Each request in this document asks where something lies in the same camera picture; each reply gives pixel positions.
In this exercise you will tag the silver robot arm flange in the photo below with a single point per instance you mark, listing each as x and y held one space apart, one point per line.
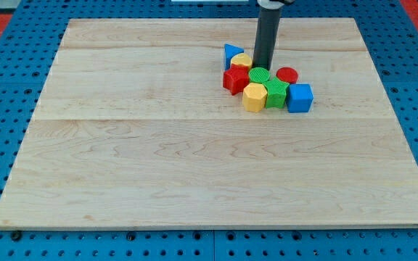
274 4

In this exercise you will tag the wooden board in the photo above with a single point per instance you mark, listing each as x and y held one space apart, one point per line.
133 130

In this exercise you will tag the blue triangle block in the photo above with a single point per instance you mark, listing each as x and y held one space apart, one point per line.
229 52

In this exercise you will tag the yellow hexagon block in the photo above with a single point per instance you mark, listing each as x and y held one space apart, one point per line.
254 97

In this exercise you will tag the red pentagon block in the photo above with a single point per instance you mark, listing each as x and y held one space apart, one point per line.
236 79

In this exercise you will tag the green cylinder block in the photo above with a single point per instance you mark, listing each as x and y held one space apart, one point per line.
258 75

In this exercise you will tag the green star block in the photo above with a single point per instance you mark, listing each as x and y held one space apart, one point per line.
276 93

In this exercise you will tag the yellow round block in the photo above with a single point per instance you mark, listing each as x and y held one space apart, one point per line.
241 60

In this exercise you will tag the red cylinder block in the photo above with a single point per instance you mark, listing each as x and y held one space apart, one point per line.
287 74

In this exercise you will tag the blue cube block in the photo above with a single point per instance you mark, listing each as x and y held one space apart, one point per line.
299 98

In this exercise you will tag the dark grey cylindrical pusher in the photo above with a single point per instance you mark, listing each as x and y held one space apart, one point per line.
265 39

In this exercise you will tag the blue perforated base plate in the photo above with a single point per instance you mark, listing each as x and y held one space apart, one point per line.
27 49

